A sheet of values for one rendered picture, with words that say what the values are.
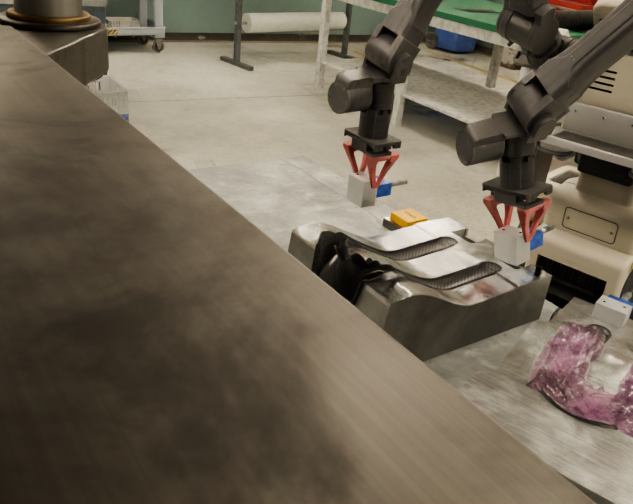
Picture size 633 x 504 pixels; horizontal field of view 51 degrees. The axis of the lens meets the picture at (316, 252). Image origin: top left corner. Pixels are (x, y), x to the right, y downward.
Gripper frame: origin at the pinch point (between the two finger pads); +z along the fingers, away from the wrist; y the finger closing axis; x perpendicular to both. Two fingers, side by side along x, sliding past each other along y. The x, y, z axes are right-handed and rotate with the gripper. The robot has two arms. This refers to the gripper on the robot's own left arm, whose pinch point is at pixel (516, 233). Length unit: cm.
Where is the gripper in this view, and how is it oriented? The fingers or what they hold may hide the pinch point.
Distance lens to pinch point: 121.0
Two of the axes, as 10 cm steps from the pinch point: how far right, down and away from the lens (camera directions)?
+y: 5.6, 2.8, -7.8
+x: 8.2, -3.2, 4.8
